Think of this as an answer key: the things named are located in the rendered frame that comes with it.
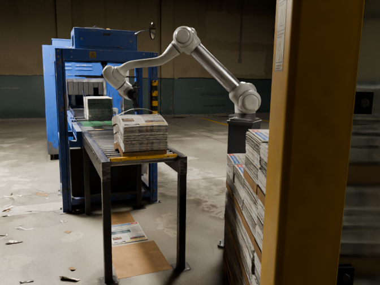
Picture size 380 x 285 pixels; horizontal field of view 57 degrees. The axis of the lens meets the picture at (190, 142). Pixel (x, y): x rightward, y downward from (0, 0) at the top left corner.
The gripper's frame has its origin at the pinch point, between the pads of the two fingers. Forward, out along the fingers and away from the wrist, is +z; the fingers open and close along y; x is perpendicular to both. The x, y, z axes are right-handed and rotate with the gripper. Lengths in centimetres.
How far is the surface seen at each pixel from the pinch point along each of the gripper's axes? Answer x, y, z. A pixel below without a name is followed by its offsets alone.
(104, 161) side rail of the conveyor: 26.4, 34.6, 20.6
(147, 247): -8, 118, -10
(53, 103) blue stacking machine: 50, 54, -344
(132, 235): -1, 119, -34
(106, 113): -5, 44, -186
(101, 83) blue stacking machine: -23, 26, -346
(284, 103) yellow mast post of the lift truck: 26, -27, 189
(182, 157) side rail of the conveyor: -23.3, 36.3, 22.3
